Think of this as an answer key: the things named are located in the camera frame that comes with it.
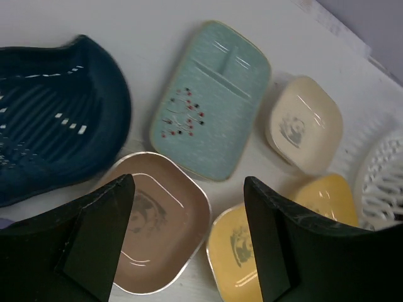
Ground yellow square dish left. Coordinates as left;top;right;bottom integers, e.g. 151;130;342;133
206;204;263;302

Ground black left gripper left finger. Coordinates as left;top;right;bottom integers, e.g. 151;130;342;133
1;174;135;301

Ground white plastic dish bin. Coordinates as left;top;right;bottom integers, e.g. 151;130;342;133
353;129;402;230

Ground brown square panda dish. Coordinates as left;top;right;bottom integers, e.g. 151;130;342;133
96;152;212;296

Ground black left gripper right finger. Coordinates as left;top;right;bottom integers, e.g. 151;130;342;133
244;176;402;301

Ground yellow square dish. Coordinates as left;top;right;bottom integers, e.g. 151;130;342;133
287;173;359;227
206;204;263;302

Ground yellow square dish right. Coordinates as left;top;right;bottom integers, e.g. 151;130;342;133
287;173;359;227

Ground cream square panda dish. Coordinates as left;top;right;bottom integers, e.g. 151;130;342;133
264;75;343;176

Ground teal rectangular divided plate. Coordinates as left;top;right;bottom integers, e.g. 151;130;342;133
149;21;271;182

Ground dark blue leaf plate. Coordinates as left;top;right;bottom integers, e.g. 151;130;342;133
1;35;132;207

